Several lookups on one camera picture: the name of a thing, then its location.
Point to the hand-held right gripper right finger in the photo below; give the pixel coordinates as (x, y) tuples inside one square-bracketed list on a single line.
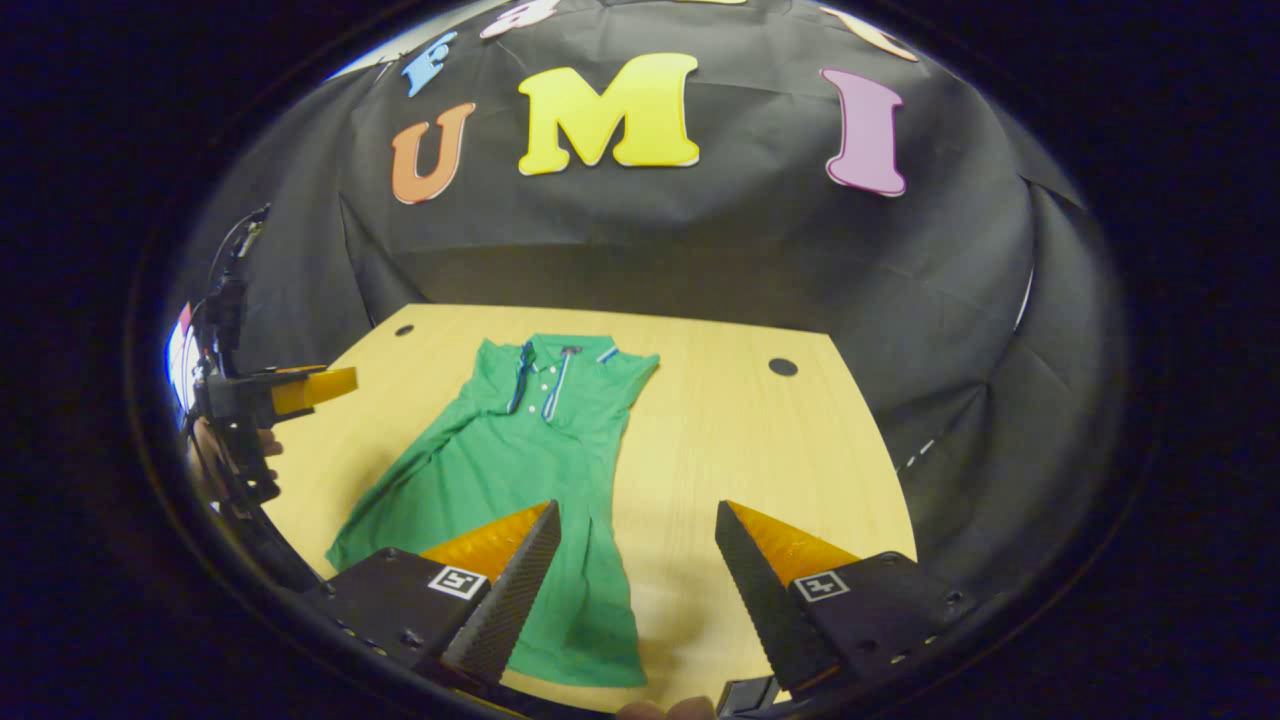
[(765, 610)]

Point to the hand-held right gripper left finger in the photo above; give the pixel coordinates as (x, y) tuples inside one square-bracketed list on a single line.
[(510, 600)]

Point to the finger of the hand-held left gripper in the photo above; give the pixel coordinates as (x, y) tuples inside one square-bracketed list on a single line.
[(315, 390)]

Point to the green T-shirt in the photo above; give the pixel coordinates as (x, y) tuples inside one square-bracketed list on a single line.
[(500, 450)]

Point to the bright display screen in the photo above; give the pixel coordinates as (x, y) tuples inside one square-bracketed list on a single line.
[(180, 365)]

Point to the black backdrop cloth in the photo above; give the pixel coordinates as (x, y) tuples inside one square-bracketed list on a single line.
[(700, 230)]

